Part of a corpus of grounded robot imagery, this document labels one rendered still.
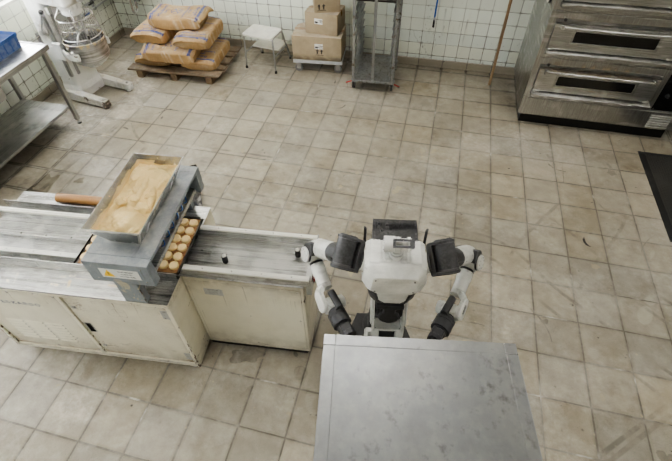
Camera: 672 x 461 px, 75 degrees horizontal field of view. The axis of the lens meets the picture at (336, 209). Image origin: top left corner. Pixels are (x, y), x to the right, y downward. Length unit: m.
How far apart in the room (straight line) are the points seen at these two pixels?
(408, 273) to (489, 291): 1.77
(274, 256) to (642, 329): 2.63
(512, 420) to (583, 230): 3.24
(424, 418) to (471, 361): 0.19
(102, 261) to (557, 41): 4.13
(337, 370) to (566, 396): 2.39
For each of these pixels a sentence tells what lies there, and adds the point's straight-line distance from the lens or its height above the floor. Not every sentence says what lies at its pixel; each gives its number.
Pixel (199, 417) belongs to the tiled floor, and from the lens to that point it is 3.13.
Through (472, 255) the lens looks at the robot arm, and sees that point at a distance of 2.11.
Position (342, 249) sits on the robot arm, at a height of 1.38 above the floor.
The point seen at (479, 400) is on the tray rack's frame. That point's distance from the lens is 1.15.
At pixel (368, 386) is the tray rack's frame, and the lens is 1.12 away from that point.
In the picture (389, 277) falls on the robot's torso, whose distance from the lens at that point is 1.86.
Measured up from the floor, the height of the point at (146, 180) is 1.30.
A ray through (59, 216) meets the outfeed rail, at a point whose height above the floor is 0.89.
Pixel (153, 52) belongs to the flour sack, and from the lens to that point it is 5.91.
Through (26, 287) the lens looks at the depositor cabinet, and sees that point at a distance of 2.96.
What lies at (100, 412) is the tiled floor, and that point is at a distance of 3.37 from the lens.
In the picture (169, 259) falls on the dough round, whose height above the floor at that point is 0.90.
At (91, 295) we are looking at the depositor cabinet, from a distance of 2.73.
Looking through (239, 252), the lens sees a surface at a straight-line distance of 2.62.
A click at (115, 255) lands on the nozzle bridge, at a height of 1.18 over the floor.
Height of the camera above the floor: 2.86
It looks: 47 degrees down
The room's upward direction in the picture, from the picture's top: 1 degrees counter-clockwise
